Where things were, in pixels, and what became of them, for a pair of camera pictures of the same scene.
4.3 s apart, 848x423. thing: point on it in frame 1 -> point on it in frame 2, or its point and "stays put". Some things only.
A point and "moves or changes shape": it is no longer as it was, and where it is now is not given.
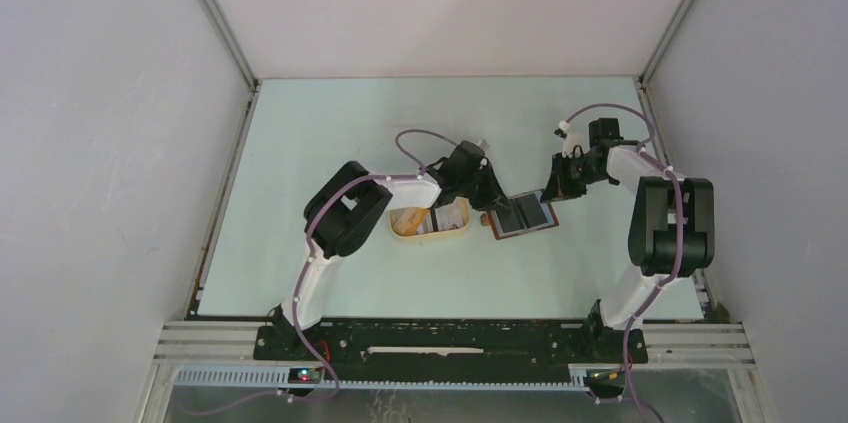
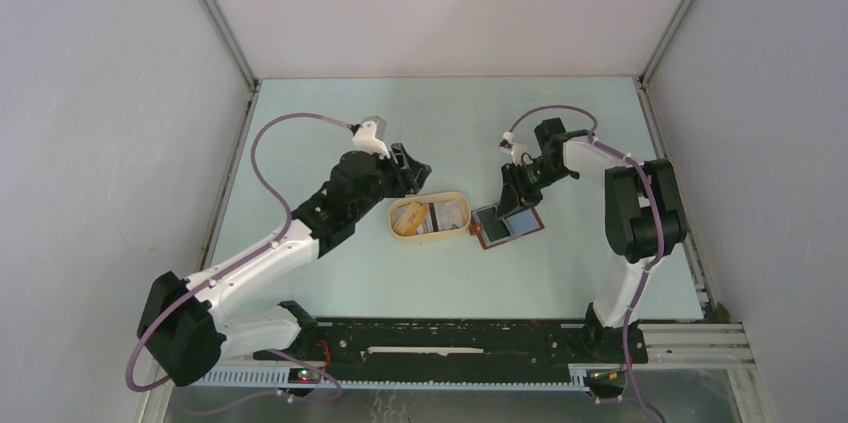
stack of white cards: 448,217 stays put
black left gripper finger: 487,197 -> 413,178
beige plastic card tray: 451,215 stays put
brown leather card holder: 522,214 moves or changes shape
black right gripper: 559,186 -> 515,194
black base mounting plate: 457,350 stays put
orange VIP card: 407,223 stays put
